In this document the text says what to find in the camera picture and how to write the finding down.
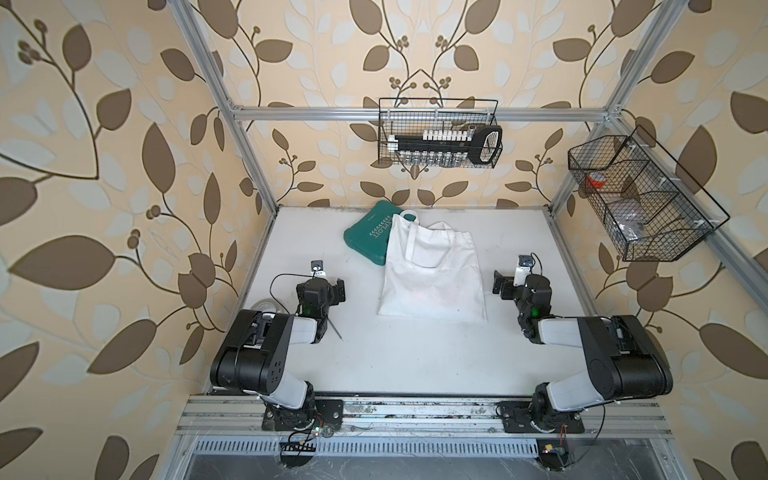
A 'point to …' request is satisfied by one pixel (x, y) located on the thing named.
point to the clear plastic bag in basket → (632, 217)
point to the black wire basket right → (651, 210)
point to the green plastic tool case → (369, 235)
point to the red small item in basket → (596, 179)
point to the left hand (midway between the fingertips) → (318, 278)
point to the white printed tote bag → (431, 272)
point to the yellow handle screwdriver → (335, 328)
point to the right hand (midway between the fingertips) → (512, 273)
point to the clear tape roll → (265, 305)
